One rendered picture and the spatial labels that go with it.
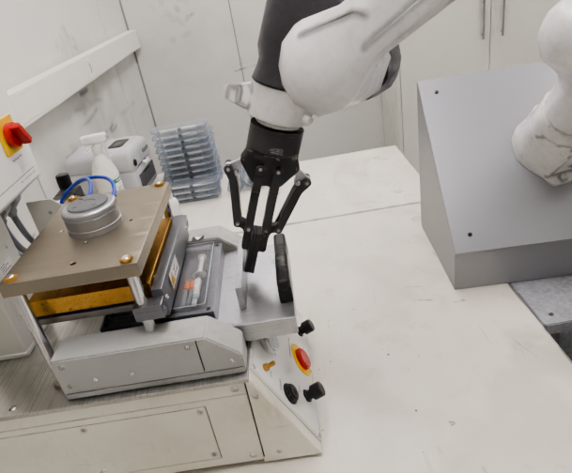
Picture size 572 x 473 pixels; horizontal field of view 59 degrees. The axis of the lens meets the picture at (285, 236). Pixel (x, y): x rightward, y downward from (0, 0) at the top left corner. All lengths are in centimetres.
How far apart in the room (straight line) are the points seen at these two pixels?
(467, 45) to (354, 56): 245
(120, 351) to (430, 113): 82
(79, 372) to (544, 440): 66
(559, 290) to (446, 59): 197
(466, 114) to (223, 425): 82
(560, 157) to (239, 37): 235
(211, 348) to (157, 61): 267
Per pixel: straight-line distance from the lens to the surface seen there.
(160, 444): 81
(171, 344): 68
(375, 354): 97
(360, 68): 53
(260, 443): 80
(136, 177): 173
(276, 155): 68
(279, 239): 83
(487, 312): 107
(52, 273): 70
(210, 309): 73
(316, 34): 54
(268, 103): 66
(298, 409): 81
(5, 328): 89
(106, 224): 76
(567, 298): 113
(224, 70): 319
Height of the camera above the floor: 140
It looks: 28 degrees down
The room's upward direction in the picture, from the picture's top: 10 degrees counter-clockwise
